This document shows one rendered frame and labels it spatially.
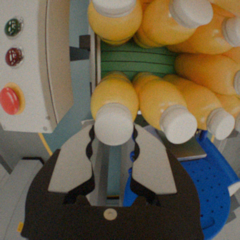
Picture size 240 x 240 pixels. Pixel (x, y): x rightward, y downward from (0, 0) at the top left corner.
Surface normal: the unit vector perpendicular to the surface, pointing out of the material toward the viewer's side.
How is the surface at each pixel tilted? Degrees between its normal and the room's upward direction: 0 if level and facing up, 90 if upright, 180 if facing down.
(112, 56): 0
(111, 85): 74
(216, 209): 90
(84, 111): 0
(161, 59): 0
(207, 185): 90
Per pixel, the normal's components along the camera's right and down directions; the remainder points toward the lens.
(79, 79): 0.01, 0.48
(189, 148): 0.01, -0.88
